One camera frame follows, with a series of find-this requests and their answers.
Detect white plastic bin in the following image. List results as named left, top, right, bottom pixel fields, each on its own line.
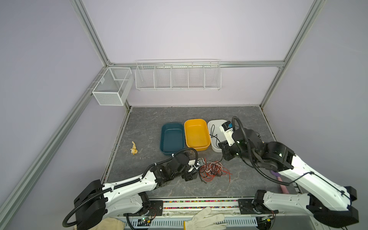
left=208, top=119, right=226, bottom=153

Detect teal plastic bin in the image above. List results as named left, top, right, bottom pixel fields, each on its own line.
left=160, top=123, right=186, bottom=156

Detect right work glove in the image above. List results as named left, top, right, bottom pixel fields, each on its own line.
left=183, top=207, right=227, bottom=230

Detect white mesh box basket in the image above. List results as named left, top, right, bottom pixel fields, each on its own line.
left=92, top=67, right=134, bottom=106

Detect red cables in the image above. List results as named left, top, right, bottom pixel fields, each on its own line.
left=199, top=160, right=232, bottom=184

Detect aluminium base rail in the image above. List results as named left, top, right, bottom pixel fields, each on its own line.
left=123, top=196, right=323, bottom=228

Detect purple object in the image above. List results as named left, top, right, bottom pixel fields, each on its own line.
left=270, top=171, right=289, bottom=194

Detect white wire shelf basket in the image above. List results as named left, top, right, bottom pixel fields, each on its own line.
left=135, top=59, right=222, bottom=91

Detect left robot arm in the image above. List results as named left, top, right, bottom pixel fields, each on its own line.
left=62, top=148, right=204, bottom=230

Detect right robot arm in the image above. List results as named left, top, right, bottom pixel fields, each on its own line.
left=219, top=124, right=359, bottom=228

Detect left work glove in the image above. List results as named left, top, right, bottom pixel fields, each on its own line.
left=96, top=218, right=126, bottom=230

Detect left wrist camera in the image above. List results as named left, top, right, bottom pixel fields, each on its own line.
left=188, top=158, right=205, bottom=171

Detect yellow plastic bin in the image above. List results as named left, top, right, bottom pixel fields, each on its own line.
left=184, top=119, right=211, bottom=151

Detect work glove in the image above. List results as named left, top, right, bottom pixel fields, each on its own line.
left=96, top=218, right=126, bottom=230
left=183, top=207, right=227, bottom=230

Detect yellow toy figure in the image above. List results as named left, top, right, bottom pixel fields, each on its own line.
left=130, top=141, right=138, bottom=155

